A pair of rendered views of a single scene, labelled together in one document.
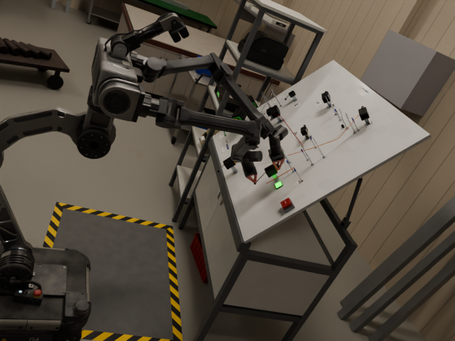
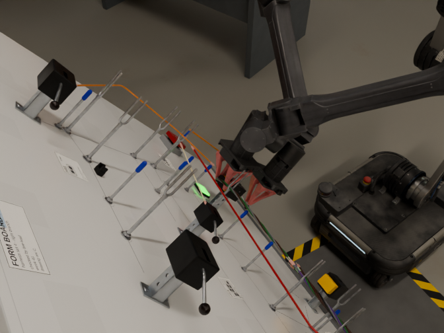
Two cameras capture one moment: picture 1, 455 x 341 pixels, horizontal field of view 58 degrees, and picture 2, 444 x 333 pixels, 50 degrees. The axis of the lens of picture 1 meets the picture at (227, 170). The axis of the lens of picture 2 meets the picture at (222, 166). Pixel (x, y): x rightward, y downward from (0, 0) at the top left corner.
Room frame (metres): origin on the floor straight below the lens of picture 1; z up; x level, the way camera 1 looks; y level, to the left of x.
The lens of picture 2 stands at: (2.84, -0.38, 2.07)
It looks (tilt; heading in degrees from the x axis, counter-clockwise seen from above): 47 degrees down; 170
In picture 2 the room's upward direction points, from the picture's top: 1 degrees clockwise
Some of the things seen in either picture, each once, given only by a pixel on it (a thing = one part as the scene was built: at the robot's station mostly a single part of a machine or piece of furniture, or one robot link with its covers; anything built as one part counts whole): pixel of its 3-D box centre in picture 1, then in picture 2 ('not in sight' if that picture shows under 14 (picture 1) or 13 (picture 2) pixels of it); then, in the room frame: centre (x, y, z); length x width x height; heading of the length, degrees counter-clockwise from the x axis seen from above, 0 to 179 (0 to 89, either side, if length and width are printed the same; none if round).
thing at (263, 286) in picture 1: (255, 222); not in sight; (2.41, -0.32, 0.60); 1.17 x 0.58 x 0.40; 22
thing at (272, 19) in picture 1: (275, 20); not in sight; (6.45, 0.28, 1.48); 0.38 x 0.36 x 0.10; 29
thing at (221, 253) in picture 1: (221, 241); not in sight; (2.04, -0.14, 0.60); 0.55 x 0.03 x 0.39; 22
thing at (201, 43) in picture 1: (189, 65); not in sight; (6.25, 1.21, 0.39); 2.19 x 1.70 x 0.79; 119
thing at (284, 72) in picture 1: (234, 119); not in sight; (3.23, 0.13, 0.92); 0.60 x 0.50 x 1.85; 22
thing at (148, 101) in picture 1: (145, 105); not in sight; (1.42, 0.37, 1.45); 0.09 x 0.08 x 0.12; 29
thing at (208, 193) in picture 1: (209, 190); not in sight; (2.56, 0.06, 0.60); 0.55 x 0.02 x 0.39; 22
